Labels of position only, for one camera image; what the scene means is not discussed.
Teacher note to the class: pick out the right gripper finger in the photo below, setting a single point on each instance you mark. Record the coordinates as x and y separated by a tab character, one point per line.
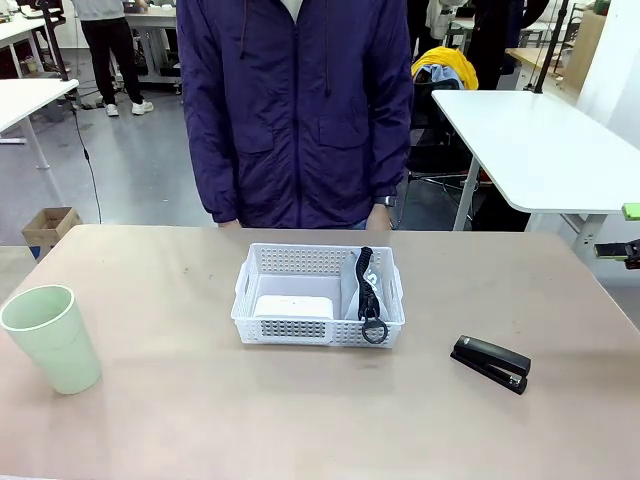
610	251
632	211

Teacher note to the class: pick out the black stapler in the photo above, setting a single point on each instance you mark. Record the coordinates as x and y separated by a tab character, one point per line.
490	355

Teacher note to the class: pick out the white rectangular box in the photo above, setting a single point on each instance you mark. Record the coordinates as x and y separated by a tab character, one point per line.
295	306

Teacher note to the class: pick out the pale green plastic cup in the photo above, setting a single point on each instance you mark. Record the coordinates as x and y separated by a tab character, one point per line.
55	350

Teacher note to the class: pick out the person left forearm purple sleeve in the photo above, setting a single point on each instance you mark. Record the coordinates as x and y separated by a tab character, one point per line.
392	155

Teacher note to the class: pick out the person right forearm purple sleeve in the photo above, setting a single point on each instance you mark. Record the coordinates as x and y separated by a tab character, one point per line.
210	175

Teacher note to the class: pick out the white perforated plastic basket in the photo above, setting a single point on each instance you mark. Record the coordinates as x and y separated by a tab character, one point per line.
300	335

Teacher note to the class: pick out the person left hand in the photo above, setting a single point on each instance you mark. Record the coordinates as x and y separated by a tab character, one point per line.
379	219

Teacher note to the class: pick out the person right hand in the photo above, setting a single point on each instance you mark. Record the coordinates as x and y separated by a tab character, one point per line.
231	225

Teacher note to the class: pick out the large white table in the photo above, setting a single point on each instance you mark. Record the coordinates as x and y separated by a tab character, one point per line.
540	150

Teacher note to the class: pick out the tall cardboard panel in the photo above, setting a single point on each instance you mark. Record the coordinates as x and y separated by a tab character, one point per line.
587	45

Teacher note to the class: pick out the black clamp pole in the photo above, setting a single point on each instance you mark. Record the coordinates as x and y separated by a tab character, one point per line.
547	50
56	45

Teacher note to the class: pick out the wooden top table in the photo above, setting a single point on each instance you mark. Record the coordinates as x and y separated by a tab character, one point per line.
530	57

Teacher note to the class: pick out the black office chair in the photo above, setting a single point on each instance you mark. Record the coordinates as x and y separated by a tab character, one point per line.
435	150

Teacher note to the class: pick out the black hanging coat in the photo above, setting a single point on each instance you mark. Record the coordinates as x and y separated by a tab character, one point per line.
495	40

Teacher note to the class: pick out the black wrist watch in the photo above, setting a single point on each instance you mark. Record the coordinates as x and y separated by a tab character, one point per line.
385	201

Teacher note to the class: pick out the yellow cloth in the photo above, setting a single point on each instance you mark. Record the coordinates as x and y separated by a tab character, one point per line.
450	57

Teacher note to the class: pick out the navy purple jacket torso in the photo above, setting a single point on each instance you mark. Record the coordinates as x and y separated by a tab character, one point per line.
295	125

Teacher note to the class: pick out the background white metal desk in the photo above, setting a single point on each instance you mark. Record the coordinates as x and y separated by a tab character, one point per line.
155	20

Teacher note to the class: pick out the background person black trousers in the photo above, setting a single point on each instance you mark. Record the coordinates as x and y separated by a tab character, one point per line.
110	50

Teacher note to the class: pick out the open cardboard box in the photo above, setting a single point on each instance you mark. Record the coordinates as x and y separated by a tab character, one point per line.
50	225

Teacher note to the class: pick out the white side table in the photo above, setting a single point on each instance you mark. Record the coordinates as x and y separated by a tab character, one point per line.
25	100

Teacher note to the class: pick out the background white shelf table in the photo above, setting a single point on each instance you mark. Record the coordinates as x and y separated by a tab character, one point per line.
20	30

